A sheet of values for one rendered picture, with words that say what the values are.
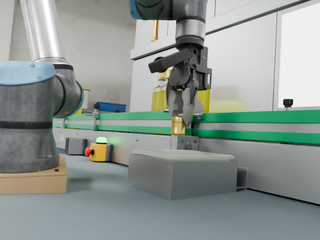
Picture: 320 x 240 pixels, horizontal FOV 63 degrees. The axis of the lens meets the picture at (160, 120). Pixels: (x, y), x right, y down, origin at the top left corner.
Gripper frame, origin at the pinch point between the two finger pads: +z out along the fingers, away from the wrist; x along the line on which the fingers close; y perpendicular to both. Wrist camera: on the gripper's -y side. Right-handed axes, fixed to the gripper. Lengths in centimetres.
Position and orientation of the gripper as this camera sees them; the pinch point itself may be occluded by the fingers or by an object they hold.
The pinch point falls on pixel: (178, 120)
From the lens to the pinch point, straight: 63.8
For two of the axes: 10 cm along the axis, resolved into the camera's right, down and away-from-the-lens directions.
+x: -6.3, 0.0, 7.8
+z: -0.6, 10.0, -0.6
